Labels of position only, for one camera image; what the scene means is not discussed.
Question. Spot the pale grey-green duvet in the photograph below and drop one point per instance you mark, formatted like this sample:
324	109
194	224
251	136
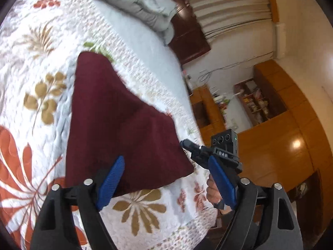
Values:
140	2

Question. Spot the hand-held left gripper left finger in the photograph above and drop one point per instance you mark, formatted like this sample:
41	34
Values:
111	182

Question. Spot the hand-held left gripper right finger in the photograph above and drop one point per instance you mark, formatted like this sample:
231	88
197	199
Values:
222	182

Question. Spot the beige striped curtain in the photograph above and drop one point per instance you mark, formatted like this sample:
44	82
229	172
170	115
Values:
229	7

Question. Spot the dark wooden headboard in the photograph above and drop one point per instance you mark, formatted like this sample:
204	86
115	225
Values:
188	39

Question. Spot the person's right hand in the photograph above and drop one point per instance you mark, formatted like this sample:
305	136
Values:
212	190

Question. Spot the wooden wall shelf unit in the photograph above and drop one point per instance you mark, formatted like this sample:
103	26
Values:
260	99

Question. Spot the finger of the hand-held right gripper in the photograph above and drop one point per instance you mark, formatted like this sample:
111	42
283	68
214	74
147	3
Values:
190	145

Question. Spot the low wooden cabinet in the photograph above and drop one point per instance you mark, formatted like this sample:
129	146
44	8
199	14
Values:
205	114

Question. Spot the maroon pants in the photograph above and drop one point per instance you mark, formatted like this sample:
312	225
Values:
117	125

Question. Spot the large wooden wardrobe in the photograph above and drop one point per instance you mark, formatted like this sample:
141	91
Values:
281	148

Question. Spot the floral quilted bedspread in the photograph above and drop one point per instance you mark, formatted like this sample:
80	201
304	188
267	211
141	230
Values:
39	57

